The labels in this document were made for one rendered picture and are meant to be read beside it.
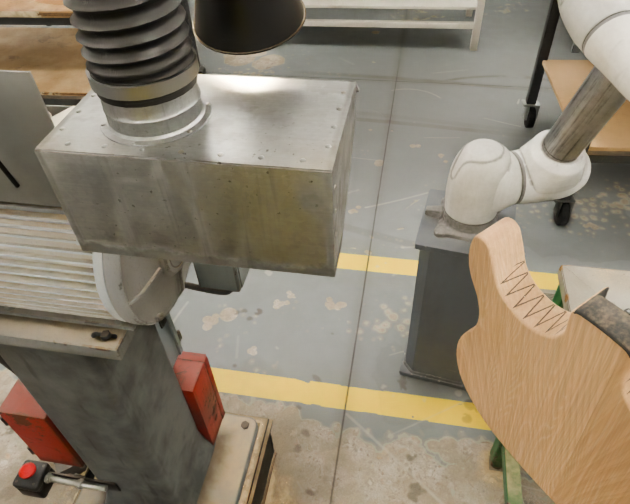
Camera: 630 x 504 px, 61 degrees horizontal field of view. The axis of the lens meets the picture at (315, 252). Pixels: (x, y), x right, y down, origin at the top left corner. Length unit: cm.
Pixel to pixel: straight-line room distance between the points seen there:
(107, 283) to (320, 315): 163
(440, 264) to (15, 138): 126
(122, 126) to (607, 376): 51
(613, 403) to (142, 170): 50
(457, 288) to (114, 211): 130
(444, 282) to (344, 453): 70
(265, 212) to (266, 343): 174
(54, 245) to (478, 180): 109
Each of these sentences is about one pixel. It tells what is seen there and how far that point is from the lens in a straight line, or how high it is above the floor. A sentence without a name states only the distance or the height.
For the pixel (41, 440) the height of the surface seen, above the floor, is 68.
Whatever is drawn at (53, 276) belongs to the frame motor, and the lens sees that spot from 83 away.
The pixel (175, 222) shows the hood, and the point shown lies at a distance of 59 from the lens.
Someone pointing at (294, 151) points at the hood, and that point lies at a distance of 52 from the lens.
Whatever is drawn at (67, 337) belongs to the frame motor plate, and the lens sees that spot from 98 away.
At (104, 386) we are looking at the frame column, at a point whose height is 96.
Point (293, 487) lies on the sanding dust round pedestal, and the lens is 196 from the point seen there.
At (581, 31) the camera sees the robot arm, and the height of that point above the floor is 141.
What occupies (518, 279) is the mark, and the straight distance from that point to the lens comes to 63.
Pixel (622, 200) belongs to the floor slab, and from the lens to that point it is 319.
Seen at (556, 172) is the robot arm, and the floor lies 94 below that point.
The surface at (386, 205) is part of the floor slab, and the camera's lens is 285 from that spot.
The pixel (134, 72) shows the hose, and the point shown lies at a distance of 54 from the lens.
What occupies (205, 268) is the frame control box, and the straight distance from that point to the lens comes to 118.
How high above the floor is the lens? 182
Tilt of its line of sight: 45 degrees down
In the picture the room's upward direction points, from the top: 3 degrees counter-clockwise
